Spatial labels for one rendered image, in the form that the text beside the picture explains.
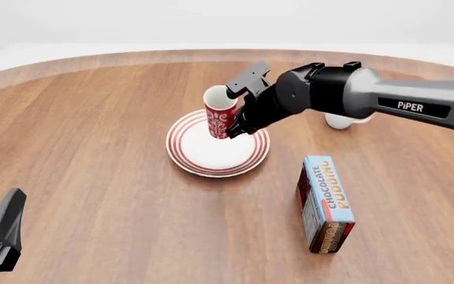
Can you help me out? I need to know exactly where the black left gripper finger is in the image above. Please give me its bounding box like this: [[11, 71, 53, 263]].
[[0, 187, 28, 253]]

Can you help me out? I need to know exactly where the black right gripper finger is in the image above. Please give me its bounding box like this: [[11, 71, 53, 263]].
[[225, 109, 259, 140]]

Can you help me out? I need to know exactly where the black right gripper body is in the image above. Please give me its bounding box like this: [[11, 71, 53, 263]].
[[240, 88, 280, 133]]

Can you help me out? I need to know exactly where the red patterned mug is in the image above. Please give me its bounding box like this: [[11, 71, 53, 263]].
[[203, 84, 239, 140]]

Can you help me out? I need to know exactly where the white plate with red rings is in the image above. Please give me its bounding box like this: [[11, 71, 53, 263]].
[[166, 108, 271, 179]]

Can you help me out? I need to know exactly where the white mug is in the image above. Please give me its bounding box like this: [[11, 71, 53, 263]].
[[324, 113, 374, 130]]

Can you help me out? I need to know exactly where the chocolate pudding box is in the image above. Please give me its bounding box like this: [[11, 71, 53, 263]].
[[295, 155, 357, 254]]

